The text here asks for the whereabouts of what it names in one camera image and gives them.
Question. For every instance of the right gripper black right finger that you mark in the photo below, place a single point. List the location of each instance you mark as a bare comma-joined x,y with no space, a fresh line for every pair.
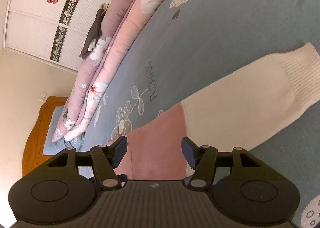
205,159

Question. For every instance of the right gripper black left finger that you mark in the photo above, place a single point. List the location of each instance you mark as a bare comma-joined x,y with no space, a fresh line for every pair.
103,160

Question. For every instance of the pink and white knit sweater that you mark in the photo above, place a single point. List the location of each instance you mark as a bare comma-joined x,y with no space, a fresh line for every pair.
243,109

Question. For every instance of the dark grey clothes on quilt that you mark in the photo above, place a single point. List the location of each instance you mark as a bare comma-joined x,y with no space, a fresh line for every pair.
94,32

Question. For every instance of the blue pillow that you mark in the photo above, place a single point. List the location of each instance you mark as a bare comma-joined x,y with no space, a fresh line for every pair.
52,148

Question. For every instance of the wooden headboard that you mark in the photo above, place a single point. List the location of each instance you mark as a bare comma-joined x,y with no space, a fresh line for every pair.
32,155

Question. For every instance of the blue floral bed sheet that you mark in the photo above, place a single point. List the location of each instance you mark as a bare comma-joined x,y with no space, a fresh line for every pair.
190,44

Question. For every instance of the white sliding wardrobe door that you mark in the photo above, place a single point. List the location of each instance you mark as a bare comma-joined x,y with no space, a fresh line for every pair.
52,31

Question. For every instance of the pink floral folded quilt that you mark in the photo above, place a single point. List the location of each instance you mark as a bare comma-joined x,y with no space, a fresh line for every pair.
122,23

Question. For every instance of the white wall socket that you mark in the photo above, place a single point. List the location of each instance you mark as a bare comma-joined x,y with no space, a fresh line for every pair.
43,96

